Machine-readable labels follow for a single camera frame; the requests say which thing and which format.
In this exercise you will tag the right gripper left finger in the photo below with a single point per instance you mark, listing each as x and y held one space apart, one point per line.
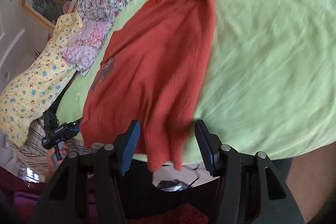
65 199

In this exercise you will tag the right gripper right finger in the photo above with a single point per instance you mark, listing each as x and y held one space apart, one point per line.
250 189

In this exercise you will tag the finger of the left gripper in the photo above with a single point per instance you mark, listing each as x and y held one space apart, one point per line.
74 126

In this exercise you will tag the red knit sweater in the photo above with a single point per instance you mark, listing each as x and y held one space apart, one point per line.
152 71

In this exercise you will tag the left forearm red sleeve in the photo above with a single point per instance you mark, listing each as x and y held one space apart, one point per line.
18 197

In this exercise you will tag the person's left hand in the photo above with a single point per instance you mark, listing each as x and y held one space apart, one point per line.
52 162

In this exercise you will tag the plaid checkered cloth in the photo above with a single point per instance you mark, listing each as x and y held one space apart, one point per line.
32 153

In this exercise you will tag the yellow cartoon print pillow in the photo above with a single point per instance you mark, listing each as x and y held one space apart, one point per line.
32 92

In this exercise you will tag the pink purple floral cloth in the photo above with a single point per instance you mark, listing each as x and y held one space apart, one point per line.
85 44

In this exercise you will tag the light green bed sheet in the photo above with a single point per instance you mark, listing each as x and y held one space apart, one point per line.
270 83

